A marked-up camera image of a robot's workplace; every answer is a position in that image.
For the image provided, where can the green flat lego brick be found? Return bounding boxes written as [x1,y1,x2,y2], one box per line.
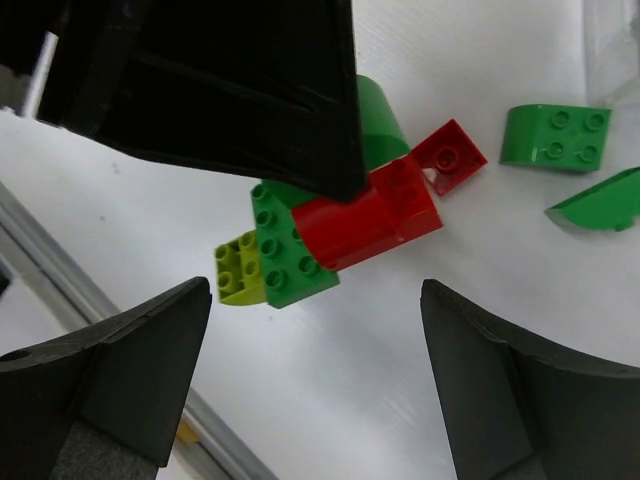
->
[251,183,340,309]

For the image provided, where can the red arch lego brick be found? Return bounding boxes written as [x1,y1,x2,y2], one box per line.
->
[292,156,443,271]

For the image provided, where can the lime small lego brick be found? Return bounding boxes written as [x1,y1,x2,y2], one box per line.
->
[215,230,266,306]

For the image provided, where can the green curved slope lego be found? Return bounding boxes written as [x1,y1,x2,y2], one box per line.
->
[545,167,639,232]

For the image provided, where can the clear transparent plastic container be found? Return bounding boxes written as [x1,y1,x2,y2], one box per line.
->
[583,0,639,107]

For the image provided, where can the aluminium front rail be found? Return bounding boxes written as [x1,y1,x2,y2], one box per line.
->
[1,190,272,479]

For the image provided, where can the green sloped square lego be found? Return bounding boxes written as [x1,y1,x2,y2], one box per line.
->
[500,104,612,173]

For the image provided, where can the red small square lego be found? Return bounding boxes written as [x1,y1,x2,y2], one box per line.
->
[410,119,487,197]

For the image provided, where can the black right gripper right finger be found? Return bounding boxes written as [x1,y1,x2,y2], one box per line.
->
[421,279,639,479]

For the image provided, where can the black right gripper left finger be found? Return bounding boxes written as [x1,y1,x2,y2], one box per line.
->
[1,277,211,479]

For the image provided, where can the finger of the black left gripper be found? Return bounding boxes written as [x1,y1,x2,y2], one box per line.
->
[37,1,366,202]

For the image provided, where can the green curved lego brick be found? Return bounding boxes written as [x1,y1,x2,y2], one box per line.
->
[262,75,409,209]

